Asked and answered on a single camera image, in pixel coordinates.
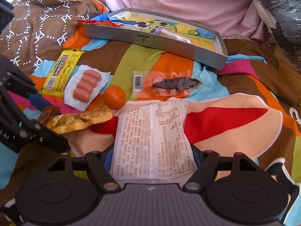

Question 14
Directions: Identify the yellow wafer packet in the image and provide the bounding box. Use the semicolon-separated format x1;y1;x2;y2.
42;50;84;97

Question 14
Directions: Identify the colourful patchwork blanket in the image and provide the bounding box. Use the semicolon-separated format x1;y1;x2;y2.
0;0;301;226

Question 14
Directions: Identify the pink bedsheet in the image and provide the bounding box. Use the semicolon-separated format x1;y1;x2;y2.
97;0;267;41

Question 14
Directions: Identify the rice cracker packet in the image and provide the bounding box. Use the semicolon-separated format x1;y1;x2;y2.
162;29;194;44

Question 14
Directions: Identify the red tofu snack packet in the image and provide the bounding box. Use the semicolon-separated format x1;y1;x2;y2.
75;19;124;27

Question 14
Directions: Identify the brown PF patterned bag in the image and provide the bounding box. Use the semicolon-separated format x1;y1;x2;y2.
1;0;105;75

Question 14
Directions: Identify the blue snack packet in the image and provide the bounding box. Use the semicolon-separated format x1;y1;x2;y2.
150;27;164;35

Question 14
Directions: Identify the orange mandarin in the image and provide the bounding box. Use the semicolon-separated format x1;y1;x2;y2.
103;86;127;109

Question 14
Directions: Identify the grey tray with cartoon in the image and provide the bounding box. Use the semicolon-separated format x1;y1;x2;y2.
81;8;228;70

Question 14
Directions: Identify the dried fish packet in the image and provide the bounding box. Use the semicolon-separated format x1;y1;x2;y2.
132;71;202;99

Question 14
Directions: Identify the white large snack packet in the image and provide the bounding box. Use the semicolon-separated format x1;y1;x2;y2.
110;99;196;185

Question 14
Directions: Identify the golden snack packet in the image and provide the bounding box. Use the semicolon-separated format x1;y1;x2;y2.
37;106;113;134

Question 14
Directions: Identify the sausage packet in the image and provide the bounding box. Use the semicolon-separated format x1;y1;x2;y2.
63;65;111;111

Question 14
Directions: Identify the plastic bag of clothes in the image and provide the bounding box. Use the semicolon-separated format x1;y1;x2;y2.
253;0;300;58

